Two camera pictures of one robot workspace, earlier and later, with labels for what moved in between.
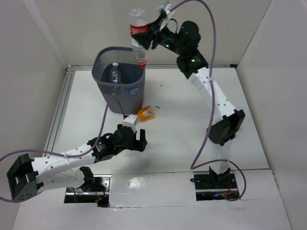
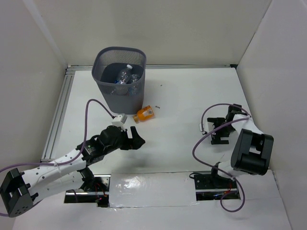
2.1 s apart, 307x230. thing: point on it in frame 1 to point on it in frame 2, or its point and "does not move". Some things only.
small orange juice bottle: (146, 114) does not move
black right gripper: (145, 40) to (216, 138)
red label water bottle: (138, 25) to (134, 77)
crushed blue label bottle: (115, 75) to (125, 74)
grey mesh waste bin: (116, 72) does not move
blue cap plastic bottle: (126, 90) does not move
